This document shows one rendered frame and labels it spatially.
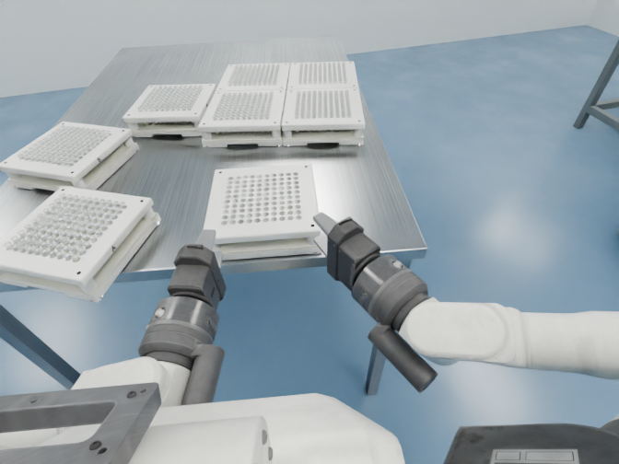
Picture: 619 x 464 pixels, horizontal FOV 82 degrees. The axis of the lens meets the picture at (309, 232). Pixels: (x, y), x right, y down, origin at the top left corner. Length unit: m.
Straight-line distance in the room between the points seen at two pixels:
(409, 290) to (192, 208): 0.62
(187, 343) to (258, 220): 0.37
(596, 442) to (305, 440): 0.17
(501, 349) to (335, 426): 0.26
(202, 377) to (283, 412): 0.21
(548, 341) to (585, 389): 1.39
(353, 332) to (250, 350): 0.46
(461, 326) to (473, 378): 1.24
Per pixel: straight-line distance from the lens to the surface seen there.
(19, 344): 1.28
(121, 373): 0.47
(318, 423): 0.25
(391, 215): 0.88
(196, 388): 0.46
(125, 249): 0.87
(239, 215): 0.79
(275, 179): 0.88
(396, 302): 0.49
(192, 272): 0.53
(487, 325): 0.46
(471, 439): 0.31
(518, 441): 0.30
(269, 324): 1.71
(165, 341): 0.48
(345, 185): 0.96
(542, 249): 2.28
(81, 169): 1.10
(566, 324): 0.49
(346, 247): 0.53
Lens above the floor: 1.46
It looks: 45 degrees down
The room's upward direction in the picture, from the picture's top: 3 degrees counter-clockwise
